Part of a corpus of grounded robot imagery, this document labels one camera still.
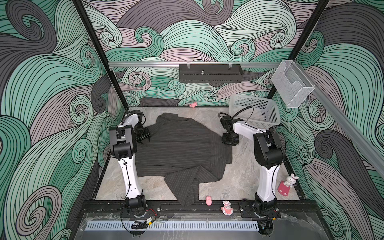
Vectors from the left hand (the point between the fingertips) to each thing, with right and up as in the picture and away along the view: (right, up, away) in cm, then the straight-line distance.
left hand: (146, 139), depth 100 cm
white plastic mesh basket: (+88, +19, +17) cm, 92 cm away
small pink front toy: (+39, -28, -26) cm, 55 cm away
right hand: (+57, -3, -1) cm, 57 cm away
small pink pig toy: (+33, +25, +19) cm, 45 cm away
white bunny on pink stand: (+82, -24, -20) cm, 87 cm away
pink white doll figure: (+48, -30, -29) cm, 63 cm away
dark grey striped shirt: (+22, -6, -2) cm, 23 cm away
